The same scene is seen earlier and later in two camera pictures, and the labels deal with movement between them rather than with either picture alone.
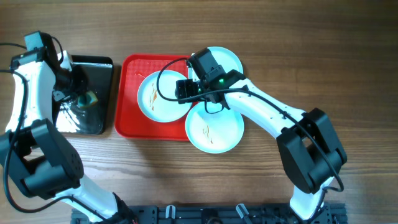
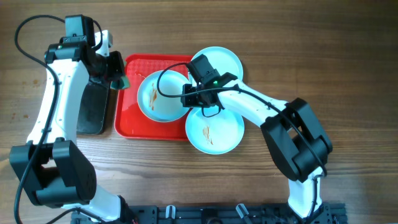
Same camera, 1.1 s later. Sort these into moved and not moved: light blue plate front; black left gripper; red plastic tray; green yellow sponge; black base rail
Moved: green yellow sponge; black left gripper
Not moved: black base rail; light blue plate front; red plastic tray
